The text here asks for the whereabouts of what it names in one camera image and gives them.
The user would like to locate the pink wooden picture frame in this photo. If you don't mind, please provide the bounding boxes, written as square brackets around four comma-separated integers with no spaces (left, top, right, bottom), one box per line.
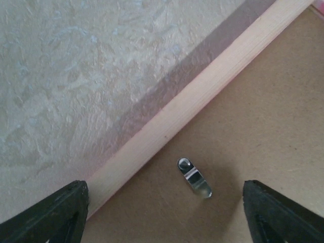
[87,1,323,216]

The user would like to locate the brown cardboard backing board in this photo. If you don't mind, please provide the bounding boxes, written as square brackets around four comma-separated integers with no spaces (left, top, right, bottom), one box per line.
[82,9,323,242]

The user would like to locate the small metal backing clip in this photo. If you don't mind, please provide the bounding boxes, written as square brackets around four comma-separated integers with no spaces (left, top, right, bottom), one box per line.
[177,157,213,198]

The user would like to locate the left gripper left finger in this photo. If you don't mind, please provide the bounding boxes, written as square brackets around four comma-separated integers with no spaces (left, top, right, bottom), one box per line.
[1,180,89,242]

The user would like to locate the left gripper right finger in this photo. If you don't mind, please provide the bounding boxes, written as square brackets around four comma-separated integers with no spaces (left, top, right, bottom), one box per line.
[243,180,323,242]

